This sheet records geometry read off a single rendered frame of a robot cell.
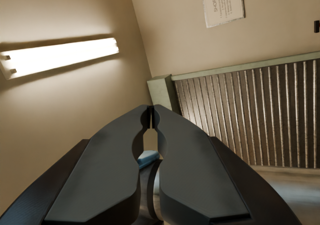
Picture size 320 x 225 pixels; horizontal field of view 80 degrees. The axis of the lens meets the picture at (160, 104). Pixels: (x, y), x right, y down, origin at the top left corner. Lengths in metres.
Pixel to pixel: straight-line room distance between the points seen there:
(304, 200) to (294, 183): 0.02
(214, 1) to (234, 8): 0.26
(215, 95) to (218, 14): 1.06
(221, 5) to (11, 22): 2.16
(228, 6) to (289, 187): 2.52
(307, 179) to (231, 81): 2.49
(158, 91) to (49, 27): 1.60
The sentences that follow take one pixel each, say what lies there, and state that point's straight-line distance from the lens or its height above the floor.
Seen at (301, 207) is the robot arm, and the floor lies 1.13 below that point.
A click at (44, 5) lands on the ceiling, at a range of 2.05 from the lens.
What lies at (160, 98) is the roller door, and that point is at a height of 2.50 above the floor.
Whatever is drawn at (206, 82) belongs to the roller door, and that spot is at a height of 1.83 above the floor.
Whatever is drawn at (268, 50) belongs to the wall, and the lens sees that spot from 2.77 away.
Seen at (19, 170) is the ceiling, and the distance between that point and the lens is 1.74.
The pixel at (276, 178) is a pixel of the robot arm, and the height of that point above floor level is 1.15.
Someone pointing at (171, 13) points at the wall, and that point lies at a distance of 2.94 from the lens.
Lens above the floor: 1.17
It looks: 28 degrees up
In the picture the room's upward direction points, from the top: 95 degrees counter-clockwise
